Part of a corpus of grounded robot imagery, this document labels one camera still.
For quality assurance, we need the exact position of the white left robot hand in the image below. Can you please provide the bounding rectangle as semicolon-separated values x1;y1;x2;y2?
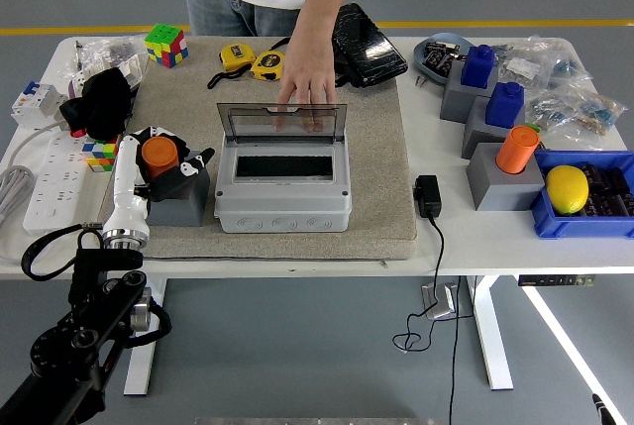
102;125;217;234

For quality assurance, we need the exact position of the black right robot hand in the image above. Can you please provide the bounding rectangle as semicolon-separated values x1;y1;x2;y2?
591;393;613;425

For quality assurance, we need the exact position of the person's left hand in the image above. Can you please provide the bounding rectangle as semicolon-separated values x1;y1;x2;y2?
273;42;339;134

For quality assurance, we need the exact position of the orange cylinder battery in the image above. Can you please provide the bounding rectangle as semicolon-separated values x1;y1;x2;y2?
495;125;540;174
141;136;180;181

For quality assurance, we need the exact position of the smoky transparent box lid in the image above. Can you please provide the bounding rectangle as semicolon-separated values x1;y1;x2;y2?
216;102;348;145

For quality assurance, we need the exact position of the small white socket box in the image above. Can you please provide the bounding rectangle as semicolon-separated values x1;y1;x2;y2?
118;56;145;87

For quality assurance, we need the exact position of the blue block battery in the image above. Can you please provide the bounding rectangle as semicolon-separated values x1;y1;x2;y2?
460;44;498;88
484;81;526;130

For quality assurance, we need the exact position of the rubik's cube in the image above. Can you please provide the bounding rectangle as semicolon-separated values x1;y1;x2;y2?
144;22;189;69
81;135;123;173

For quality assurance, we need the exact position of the grey block with round hole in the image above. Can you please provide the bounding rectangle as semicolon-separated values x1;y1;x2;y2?
143;150;209;228

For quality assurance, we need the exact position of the shiny black pouch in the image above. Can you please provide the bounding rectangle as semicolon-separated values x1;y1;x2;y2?
270;2;409;89

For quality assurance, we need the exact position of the white power strip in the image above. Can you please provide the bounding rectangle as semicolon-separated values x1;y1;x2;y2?
23;133;106;236

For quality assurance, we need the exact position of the black glove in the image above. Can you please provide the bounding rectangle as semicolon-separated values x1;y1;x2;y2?
58;66;136;142

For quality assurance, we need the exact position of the blue-grey dish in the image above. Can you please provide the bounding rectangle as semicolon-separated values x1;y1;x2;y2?
413;32;477;85

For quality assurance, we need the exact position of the grey-brown mat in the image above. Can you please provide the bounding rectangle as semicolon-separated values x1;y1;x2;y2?
92;36;418;262

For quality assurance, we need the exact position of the white blue circuit breaker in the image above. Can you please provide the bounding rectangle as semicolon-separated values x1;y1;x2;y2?
10;79;68;130

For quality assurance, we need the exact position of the small black capacitor pile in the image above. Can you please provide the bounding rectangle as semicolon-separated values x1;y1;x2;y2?
423;40;460;74

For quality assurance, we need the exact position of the white table leg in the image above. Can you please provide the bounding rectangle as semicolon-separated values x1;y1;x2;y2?
122;276;167;396
465;274;514;391

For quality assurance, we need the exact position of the clear bag of small hardware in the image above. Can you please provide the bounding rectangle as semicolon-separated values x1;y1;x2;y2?
73;36;150;89

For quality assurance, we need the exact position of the black table control panel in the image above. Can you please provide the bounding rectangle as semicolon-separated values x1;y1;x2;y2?
517;273;596;287

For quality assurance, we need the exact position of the grey block holder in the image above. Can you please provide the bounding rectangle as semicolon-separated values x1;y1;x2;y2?
440;60;499;124
466;142;546;212
461;95;526;160

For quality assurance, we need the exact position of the black power adapter plug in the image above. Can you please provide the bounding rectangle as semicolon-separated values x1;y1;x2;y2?
413;174;443;220

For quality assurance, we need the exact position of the blue plastic bin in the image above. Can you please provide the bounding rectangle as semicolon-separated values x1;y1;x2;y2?
528;149;634;241

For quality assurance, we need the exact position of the clear bag with white label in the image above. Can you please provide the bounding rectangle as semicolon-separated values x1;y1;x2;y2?
496;41;552;94

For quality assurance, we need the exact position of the yellow lemon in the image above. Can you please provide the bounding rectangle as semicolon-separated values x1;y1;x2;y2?
545;164;590;216

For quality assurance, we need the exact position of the clear bag of blue parts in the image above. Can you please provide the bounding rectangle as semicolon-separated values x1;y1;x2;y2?
543;36;596;94

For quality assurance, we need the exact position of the yellow tape measure with strap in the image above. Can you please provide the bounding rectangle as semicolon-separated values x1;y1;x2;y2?
206;43;258;90

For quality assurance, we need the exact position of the grey electrical enclosure box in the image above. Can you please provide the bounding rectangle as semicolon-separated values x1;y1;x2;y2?
213;140;353;234

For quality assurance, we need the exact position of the silver metal bracket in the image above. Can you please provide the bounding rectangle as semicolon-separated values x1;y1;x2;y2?
420;283;457;321

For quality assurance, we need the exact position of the black adapter cord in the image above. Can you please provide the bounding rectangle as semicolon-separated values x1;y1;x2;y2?
392;215;476;425

